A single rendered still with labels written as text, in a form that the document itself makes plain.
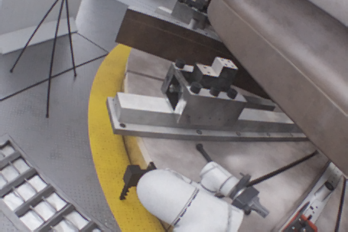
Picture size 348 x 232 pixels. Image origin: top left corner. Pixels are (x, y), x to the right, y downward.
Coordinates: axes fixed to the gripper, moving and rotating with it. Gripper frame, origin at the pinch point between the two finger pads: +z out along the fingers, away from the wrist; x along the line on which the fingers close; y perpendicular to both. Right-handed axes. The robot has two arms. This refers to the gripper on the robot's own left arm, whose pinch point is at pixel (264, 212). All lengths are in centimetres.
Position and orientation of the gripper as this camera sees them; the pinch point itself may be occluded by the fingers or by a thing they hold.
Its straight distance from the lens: 118.4
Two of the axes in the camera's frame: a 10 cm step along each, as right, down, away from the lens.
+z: 6.7, 4.9, -5.6
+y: -2.9, 8.6, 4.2
